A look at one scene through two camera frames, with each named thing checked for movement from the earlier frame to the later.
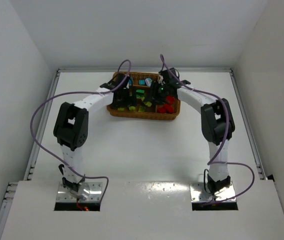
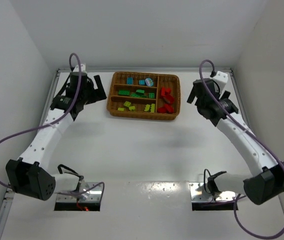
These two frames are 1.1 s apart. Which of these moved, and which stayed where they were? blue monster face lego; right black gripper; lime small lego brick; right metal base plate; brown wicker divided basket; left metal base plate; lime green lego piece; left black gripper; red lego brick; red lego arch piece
Moved: lime small lego brick; lime green lego piece; left black gripper; right black gripper; red lego arch piece
Stayed: right metal base plate; brown wicker divided basket; blue monster face lego; left metal base plate; red lego brick
